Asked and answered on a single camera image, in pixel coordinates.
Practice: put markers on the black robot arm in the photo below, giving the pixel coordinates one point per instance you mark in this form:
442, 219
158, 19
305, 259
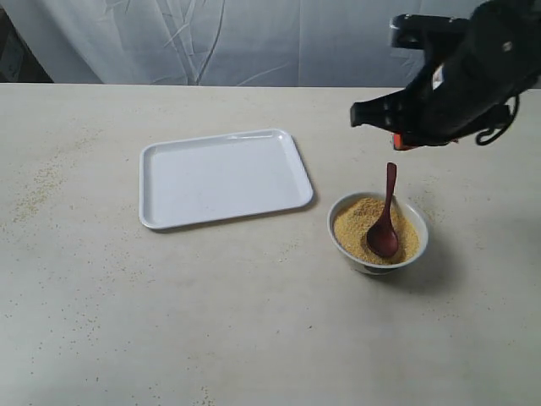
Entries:
474, 73

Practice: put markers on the yellow millet in bowl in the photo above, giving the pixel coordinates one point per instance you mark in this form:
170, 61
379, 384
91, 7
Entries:
352, 223

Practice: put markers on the white plastic tray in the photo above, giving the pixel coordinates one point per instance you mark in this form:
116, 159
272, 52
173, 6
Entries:
189, 182

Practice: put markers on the white ceramic bowl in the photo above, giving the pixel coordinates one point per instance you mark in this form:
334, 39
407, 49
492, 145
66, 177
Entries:
410, 212

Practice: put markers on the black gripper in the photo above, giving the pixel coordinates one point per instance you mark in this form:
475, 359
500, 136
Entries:
398, 114

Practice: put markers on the white backdrop curtain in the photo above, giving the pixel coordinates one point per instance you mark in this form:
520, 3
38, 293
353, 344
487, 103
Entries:
223, 43

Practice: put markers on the scattered millet grains on table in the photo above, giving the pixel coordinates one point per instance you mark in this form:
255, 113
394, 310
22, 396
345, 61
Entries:
50, 176

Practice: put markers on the dark red wooden spoon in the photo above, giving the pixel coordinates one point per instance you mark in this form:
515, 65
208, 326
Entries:
381, 237

